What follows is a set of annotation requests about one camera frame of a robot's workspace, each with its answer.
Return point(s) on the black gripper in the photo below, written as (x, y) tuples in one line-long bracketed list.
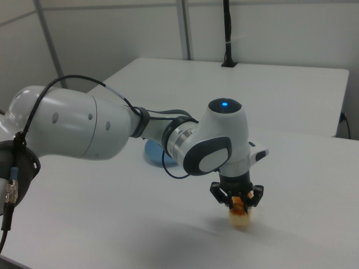
[(235, 183)]

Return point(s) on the glazed bread roll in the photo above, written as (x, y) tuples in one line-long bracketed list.
[(239, 220)]

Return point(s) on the blue oval plate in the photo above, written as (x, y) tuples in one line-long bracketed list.
[(152, 152)]

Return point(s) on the black pole base clamp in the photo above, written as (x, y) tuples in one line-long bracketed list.
[(229, 64)]

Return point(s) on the black vertical pole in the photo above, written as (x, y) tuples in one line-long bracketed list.
[(228, 28)]

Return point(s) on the wide grey partition post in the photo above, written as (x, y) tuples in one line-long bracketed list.
[(185, 33)]

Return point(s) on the slim grey partition post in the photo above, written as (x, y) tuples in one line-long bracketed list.
[(51, 42)]

